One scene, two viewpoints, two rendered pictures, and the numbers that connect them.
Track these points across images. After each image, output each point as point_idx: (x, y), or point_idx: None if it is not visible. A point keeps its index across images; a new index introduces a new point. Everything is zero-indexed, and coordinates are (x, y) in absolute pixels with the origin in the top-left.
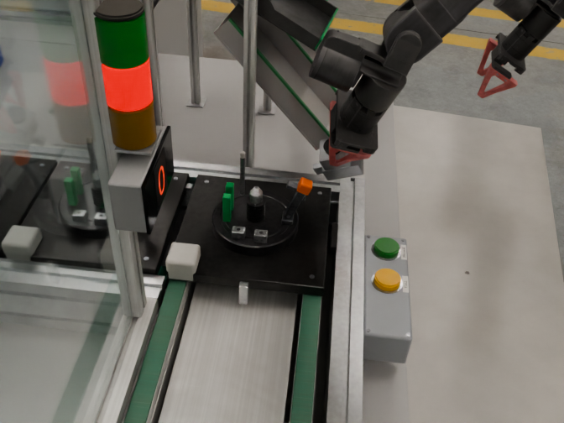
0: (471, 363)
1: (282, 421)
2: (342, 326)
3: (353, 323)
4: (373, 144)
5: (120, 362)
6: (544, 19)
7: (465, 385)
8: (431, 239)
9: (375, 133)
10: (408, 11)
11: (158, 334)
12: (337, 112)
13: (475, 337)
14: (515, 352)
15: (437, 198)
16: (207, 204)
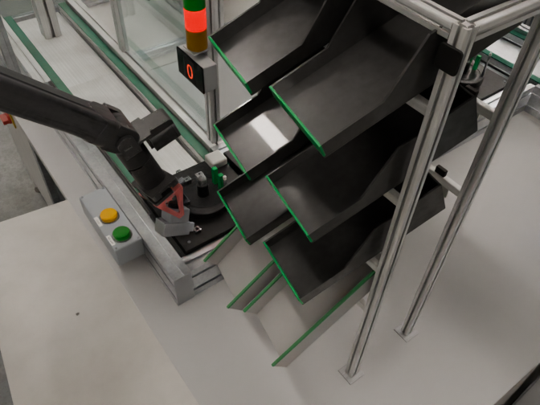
0: (52, 253)
1: None
2: (117, 182)
3: (112, 187)
4: (134, 182)
5: (196, 125)
6: None
7: (51, 240)
8: (116, 325)
9: (137, 186)
10: (111, 108)
11: (196, 142)
12: (164, 170)
13: (55, 270)
14: (27, 276)
15: (132, 374)
16: None
